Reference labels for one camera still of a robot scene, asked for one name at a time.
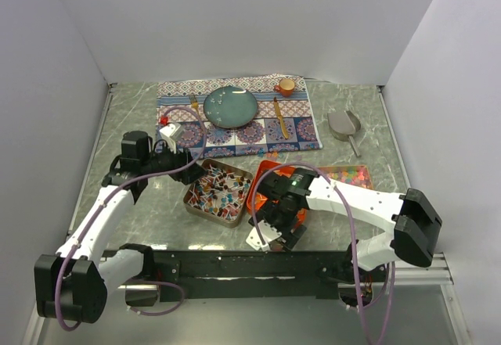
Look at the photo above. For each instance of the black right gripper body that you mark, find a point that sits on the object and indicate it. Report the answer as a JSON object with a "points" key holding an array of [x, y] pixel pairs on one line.
{"points": [[282, 218]]}

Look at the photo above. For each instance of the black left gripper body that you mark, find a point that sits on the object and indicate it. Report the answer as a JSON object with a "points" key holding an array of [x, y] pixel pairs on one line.
{"points": [[167, 161]]}

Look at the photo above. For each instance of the orange tray of candies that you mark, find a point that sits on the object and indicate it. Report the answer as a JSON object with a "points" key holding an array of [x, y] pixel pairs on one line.
{"points": [[273, 184]]}

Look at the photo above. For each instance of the brown tin of lollipops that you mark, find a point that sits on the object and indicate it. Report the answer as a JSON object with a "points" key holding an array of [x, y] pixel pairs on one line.
{"points": [[220, 195]]}

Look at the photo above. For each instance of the gold tin of star candies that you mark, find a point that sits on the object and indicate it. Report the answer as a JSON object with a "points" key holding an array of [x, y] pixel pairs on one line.
{"points": [[357, 175]]}

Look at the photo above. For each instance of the silver metal scoop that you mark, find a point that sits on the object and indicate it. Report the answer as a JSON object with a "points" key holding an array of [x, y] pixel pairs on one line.
{"points": [[344, 125]]}

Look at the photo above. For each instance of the clear plastic jar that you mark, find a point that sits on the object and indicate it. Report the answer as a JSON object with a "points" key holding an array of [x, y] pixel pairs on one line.
{"points": [[277, 247]]}

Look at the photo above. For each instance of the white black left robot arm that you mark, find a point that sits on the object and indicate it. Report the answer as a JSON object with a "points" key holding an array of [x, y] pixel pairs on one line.
{"points": [[73, 284]]}

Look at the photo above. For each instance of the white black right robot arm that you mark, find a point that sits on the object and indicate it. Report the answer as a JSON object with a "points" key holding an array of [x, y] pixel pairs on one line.
{"points": [[409, 224]]}

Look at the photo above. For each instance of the gold fork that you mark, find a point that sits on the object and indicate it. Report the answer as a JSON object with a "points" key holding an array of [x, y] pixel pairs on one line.
{"points": [[195, 107]]}

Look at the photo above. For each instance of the teal ceramic plate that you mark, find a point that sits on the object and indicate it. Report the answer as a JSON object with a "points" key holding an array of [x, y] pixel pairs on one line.
{"points": [[230, 107]]}

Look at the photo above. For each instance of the patterned cloth placemat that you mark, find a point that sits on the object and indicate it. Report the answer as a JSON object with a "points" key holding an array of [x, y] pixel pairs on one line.
{"points": [[261, 136]]}

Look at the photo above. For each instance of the gold knife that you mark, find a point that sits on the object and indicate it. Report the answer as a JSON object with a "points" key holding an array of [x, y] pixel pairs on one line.
{"points": [[280, 118]]}

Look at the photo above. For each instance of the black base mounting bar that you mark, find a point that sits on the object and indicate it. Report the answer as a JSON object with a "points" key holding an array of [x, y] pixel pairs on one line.
{"points": [[208, 274]]}

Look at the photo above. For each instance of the orange coffee cup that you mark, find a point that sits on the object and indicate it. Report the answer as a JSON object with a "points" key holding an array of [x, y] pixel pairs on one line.
{"points": [[285, 87]]}

